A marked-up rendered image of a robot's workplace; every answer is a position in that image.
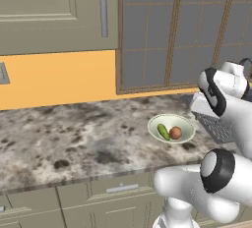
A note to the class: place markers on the olive drawer front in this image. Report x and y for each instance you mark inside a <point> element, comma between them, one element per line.
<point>29,200</point>
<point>98,186</point>

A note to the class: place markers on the pale green bowl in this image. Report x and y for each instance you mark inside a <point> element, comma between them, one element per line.
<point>183,124</point>

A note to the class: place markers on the brown onion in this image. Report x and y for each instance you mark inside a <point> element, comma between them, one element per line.
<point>175,132</point>

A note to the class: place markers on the window with brown frame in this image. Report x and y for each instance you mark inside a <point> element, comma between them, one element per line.
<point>183,35</point>

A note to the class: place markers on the grey wall socket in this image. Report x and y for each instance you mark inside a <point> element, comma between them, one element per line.
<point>3,73</point>

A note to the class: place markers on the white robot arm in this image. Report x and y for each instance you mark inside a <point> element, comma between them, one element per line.
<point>197,186</point>

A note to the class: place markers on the grey dish rack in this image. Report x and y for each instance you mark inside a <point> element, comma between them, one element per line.
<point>215,127</point>

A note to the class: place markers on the green mango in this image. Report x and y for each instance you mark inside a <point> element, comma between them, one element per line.
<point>163,132</point>

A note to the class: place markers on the olive wall cupboard door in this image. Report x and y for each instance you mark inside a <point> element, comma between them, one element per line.
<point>39,32</point>

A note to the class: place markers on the olive base cupboard door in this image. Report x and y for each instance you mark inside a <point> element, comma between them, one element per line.
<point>29,222</point>
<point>108,217</point>

